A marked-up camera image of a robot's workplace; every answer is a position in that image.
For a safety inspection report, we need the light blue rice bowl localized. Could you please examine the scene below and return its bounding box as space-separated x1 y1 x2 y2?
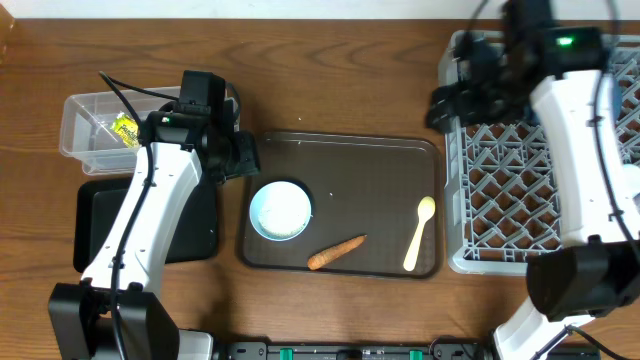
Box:
249 181 312 242

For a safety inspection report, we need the orange carrot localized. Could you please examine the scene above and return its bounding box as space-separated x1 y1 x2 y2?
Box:
307 235 367 271

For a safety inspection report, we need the yellow green snack wrapper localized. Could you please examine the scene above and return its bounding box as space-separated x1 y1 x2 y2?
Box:
110 112 139 148

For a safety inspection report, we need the small blue white cup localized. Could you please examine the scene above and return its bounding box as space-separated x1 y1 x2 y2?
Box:
623 164 640 197

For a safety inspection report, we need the black plastic bin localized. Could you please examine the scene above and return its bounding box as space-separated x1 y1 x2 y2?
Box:
73 177 218 273

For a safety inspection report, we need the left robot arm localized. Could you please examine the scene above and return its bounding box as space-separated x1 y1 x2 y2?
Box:
48 111 259 359

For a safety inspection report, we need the pale yellow plastic spoon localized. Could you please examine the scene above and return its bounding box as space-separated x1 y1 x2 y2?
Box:
403 196 436 272

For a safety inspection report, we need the dark brown serving tray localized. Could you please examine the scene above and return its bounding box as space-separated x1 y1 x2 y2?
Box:
237 132 443 279

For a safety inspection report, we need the clear plastic bin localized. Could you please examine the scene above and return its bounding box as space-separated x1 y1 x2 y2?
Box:
59 85 240 176

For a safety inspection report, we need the grey dishwasher rack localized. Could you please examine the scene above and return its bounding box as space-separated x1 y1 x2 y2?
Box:
439 52 639 276

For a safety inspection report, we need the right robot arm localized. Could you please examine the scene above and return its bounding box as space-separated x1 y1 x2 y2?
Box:
426 21 639 359

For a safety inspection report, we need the black rail at table edge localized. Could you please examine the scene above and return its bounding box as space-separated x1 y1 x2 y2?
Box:
214 333 601 360

